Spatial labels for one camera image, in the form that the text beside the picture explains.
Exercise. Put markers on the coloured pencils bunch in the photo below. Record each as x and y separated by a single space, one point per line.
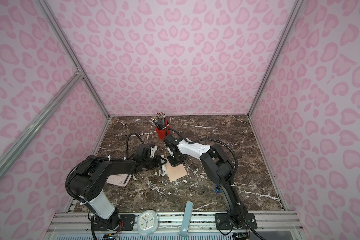
160 121

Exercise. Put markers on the pink calculator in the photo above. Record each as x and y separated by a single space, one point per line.
119 180

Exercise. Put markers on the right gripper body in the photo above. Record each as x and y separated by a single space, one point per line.
175 160

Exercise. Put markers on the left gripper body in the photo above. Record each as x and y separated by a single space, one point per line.
151 163

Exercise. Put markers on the aluminium frame rail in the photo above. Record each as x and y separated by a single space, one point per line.
262 222

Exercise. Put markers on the white glue stick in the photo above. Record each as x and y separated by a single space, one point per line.
163 165

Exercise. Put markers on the pink envelope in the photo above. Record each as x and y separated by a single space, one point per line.
175 173

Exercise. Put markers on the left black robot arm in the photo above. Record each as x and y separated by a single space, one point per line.
86 182

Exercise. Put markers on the red pencil cup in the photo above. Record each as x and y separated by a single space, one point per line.
162 132

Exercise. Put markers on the white alarm clock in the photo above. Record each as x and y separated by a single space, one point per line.
147 222

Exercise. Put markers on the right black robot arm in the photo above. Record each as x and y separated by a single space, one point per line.
220 163

